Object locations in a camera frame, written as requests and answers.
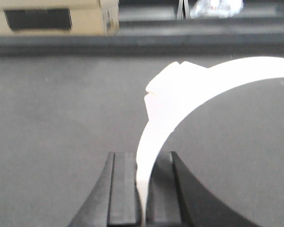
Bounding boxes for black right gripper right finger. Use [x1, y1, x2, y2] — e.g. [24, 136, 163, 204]
[146, 151, 256, 227]

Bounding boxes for white curved PVC pipe piece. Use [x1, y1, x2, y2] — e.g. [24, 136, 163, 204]
[136, 56, 284, 226]

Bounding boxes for white plastic bag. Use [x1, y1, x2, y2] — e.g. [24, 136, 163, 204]
[190, 0, 244, 19]

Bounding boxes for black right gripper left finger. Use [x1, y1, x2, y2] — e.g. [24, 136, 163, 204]
[68, 152, 142, 227]

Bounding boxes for dark foam board stack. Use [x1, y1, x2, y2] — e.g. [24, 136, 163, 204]
[0, 17, 284, 56]

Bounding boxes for large cardboard box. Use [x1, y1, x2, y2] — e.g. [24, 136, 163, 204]
[0, 0, 119, 36]

